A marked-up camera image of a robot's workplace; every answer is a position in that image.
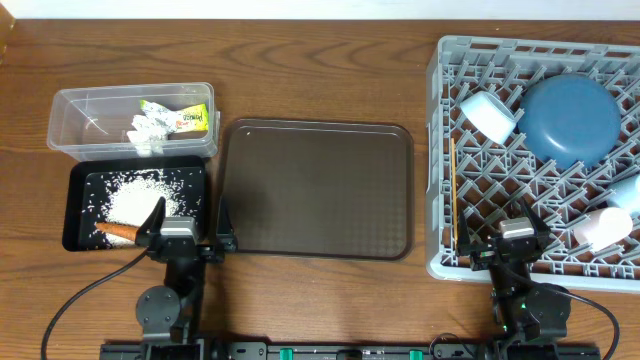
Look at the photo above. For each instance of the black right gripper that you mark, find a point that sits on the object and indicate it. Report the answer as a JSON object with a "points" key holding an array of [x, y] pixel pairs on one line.
{"points": [[484, 254]]}

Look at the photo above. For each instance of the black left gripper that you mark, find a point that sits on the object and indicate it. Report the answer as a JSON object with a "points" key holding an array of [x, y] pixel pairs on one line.
{"points": [[227, 242]]}

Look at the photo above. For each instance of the wooden chopstick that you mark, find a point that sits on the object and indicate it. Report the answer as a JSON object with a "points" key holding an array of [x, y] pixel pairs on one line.
{"points": [[452, 150]]}

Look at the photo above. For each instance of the orange carrot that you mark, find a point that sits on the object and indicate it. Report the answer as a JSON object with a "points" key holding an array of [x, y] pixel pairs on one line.
{"points": [[123, 231]]}

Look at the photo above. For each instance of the pink paper cup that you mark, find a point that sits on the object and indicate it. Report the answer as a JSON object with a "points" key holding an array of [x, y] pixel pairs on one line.
{"points": [[603, 227]]}

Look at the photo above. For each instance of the white tissue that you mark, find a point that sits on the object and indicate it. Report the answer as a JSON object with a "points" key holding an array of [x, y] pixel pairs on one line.
{"points": [[147, 136]]}

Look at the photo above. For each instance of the yellow snack wrapper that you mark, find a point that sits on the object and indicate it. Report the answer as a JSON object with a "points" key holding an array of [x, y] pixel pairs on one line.
{"points": [[191, 119]]}

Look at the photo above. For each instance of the light blue rice bowl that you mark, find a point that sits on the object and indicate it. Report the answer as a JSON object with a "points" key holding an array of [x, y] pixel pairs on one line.
{"points": [[490, 116]]}

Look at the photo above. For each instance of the light blue small cup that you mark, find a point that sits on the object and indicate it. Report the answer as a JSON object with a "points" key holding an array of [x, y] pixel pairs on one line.
{"points": [[625, 194]]}

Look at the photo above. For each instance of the dark blue plate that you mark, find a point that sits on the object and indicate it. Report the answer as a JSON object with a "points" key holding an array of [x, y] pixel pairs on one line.
{"points": [[569, 118]]}

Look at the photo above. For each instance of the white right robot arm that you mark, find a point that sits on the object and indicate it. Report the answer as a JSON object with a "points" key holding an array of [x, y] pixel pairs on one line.
{"points": [[533, 315]]}

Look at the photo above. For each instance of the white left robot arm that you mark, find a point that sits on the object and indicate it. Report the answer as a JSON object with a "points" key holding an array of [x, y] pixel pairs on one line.
{"points": [[169, 314]]}

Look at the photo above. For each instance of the grey dishwasher rack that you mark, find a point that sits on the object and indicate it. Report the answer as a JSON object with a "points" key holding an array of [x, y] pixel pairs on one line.
{"points": [[490, 176]]}

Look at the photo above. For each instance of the black waste tray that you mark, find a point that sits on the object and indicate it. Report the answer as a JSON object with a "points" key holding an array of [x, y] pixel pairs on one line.
{"points": [[70, 237]]}

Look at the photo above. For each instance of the clear plastic waste bin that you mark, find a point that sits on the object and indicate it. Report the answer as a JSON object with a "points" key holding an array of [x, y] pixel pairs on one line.
{"points": [[90, 124]]}

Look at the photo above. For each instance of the spilled white rice pile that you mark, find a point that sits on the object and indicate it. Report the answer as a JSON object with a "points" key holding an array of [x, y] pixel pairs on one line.
{"points": [[128, 198]]}

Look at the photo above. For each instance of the brown serving tray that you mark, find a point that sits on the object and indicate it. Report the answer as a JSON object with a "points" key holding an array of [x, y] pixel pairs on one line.
{"points": [[320, 189]]}

